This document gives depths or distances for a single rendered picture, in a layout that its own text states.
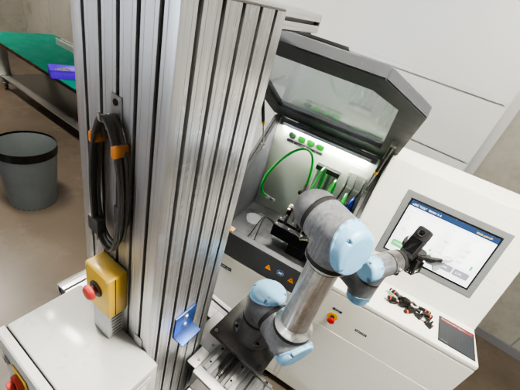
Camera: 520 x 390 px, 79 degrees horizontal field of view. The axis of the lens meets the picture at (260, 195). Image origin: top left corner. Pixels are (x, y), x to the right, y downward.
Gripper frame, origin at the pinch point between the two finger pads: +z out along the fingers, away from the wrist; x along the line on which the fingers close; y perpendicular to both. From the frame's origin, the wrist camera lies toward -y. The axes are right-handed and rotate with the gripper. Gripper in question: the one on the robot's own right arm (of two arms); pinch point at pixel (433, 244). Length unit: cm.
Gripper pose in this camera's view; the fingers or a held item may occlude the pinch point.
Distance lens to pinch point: 129.3
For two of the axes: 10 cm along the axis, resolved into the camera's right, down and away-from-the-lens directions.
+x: 4.9, 4.7, -7.3
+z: 8.5, -0.8, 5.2
